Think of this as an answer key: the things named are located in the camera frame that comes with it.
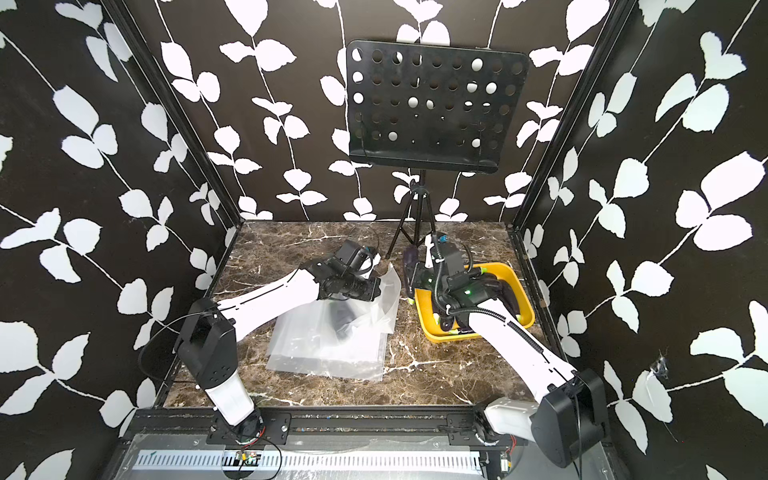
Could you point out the yellow plastic tray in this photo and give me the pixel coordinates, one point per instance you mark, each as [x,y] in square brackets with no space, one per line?
[430,324]

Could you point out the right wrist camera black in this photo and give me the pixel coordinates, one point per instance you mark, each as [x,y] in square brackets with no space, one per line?
[447,258]

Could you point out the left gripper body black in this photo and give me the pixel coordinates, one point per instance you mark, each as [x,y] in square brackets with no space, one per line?
[361,288]

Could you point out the black perforated music stand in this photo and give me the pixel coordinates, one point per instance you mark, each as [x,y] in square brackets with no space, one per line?
[427,107]

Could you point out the black front mounting rail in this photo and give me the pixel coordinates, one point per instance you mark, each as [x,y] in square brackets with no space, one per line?
[462,425]

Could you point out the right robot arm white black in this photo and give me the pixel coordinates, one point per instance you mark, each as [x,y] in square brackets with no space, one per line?
[571,414]

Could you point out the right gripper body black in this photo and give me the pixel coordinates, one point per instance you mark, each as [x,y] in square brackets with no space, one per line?
[425,279]

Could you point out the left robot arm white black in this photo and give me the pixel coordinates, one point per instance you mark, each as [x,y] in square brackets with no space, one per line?
[207,343]

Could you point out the white perforated strip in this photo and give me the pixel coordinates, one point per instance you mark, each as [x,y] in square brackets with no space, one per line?
[461,462]

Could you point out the clear zip-top bag top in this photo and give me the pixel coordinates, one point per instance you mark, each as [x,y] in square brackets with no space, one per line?
[380,313]

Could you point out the stack of clear zip-top bags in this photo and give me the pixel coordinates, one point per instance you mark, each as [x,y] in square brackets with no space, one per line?
[318,349]

